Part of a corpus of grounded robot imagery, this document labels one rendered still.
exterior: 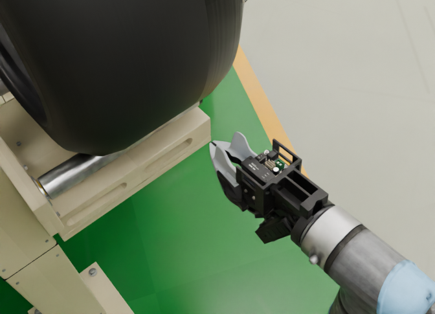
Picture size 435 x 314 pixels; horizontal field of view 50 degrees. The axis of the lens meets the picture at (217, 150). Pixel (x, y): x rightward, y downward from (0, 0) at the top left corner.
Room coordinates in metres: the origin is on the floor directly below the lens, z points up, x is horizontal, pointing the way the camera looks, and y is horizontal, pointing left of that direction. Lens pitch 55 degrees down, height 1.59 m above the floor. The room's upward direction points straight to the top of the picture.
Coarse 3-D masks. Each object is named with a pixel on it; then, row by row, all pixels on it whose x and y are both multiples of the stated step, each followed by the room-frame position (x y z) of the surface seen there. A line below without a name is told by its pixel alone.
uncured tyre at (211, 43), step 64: (0, 0) 0.39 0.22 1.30; (64, 0) 0.37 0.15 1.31; (128, 0) 0.40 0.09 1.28; (192, 0) 0.44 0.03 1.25; (0, 64) 0.60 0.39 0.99; (64, 64) 0.36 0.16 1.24; (128, 64) 0.37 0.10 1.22; (192, 64) 0.43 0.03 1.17; (64, 128) 0.37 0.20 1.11; (128, 128) 0.37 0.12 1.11
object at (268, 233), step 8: (280, 216) 0.29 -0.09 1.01; (264, 224) 0.30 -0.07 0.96; (272, 224) 0.28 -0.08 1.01; (280, 224) 0.27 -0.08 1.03; (288, 224) 0.27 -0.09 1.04; (256, 232) 0.30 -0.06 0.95; (264, 232) 0.29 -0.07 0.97; (272, 232) 0.28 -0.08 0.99; (280, 232) 0.27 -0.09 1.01; (288, 232) 0.26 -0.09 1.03; (264, 240) 0.28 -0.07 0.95; (272, 240) 0.27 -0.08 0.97
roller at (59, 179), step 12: (192, 108) 0.58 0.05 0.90; (156, 132) 0.53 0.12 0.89; (132, 144) 0.49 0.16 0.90; (84, 156) 0.45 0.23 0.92; (96, 156) 0.45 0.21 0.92; (108, 156) 0.46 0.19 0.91; (60, 168) 0.43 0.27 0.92; (72, 168) 0.43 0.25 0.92; (84, 168) 0.43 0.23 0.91; (96, 168) 0.44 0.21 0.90; (48, 180) 0.40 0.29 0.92; (60, 180) 0.41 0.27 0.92; (72, 180) 0.41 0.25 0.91; (48, 192) 0.38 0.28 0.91; (60, 192) 0.39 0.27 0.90
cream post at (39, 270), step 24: (0, 168) 0.41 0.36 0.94; (0, 192) 0.40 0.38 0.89; (0, 216) 0.38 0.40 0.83; (24, 216) 0.40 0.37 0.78; (0, 240) 0.37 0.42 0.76; (24, 240) 0.39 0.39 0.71; (48, 240) 0.41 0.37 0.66; (0, 264) 0.35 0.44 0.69; (24, 264) 0.37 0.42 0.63; (48, 264) 0.39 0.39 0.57; (24, 288) 0.34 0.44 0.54; (48, 288) 0.37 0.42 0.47; (72, 288) 0.40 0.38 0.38; (48, 312) 0.34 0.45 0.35; (72, 312) 0.37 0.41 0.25; (96, 312) 0.40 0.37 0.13
